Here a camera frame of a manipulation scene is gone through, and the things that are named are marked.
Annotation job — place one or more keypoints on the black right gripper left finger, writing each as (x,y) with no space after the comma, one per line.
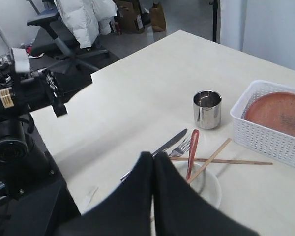
(125,212)

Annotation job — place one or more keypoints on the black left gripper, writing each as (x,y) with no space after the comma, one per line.
(47,88)

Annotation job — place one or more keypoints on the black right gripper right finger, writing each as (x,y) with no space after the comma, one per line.
(180,211)

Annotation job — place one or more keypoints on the white bowl dark inside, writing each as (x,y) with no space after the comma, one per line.
(206,184)

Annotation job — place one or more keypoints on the silver metal fork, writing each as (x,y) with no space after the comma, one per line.
(182,148)

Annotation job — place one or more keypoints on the wooden chopstick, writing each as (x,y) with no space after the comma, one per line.
(206,163)
(226,161)

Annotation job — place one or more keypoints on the brown wooden spoon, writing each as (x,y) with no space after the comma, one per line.
(192,151)

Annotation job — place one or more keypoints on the silver table knife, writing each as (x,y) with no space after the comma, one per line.
(171,142)

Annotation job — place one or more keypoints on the shiny metal cup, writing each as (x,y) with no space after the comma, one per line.
(207,109)

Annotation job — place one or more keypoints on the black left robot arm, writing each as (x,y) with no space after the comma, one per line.
(34,198)

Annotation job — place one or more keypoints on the black office chair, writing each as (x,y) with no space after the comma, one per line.
(56,41)

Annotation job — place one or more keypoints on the white puffy jacket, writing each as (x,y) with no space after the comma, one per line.
(87,19)

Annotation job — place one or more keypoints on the brown cardboard box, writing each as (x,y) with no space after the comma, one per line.
(129,16)

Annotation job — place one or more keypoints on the brown paper bag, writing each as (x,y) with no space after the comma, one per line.
(157,18)

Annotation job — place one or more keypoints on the white perforated plastic basket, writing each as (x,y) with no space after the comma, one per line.
(271,143)

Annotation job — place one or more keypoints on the brown wooden plate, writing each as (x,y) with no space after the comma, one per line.
(275,111)

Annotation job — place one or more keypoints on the black stand pole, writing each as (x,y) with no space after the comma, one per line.
(215,4)

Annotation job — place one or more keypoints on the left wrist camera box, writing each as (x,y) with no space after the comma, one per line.
(19,61)

